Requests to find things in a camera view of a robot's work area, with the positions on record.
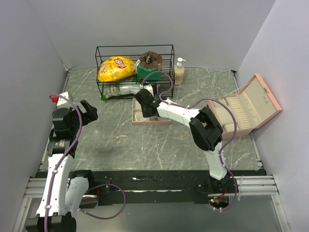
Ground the pink jewelry tray insert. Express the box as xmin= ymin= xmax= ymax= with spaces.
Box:
xmin=132 ymin=98 xmax=172 ymax=126

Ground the pink jewelry box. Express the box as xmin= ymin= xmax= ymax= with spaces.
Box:
xmin=207 ymin=74 xmax=282 ymax=139

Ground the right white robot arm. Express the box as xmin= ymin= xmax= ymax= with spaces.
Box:
xmin=134 ymin=88 xmax=229 ymax=193

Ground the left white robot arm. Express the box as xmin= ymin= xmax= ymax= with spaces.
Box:
xmin=25 ymin=96 xmax=98 ymax=232

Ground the dark tin can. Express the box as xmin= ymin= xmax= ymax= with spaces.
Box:
xmin=145 ymin=82 xmax=161 ymax=96

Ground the white green snack bag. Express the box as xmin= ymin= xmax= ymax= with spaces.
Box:
xmin=101 ymin=85 xmax=142 ymax=101

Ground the brown green wrapped package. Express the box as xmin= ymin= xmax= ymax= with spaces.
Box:
xmin=135 ymin=51 xmax=163 ymax=80

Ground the cream pump lotion bottle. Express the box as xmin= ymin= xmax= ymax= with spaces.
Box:
xmin=174 ymin=58 xmax=186 ymax=86

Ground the yellow Lays chips bag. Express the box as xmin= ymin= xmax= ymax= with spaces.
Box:
xmin=98 ymin=56 xmax=136 ymax=83

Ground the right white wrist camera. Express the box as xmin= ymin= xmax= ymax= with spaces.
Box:
xmin=140 ymin=84 xmax=154 ymax=96

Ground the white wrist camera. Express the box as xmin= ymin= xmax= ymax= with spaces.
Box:
xmin=49 ymin=91 xmax=73 ymax=110
xmin=140 ymin=84 xmax=154 ymax=96

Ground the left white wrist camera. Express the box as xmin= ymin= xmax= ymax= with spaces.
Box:
xmin=49 ymin=91 xmax=73 ymax=110

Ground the tangled chain necklace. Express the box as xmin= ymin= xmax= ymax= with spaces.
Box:
xmin=111 ymin=134 xmax=129 ymax=144

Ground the black wire shelf rack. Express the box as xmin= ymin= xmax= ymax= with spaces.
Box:
xmin=95 ymin=44 xmax=175 ymax=100

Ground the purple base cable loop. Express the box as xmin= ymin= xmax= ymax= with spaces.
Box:
xmin=76 ymin=184 xmax=126 ymax=220

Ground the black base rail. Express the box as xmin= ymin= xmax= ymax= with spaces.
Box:
xmin=69 ymin=170 xmax=238 ymax=206

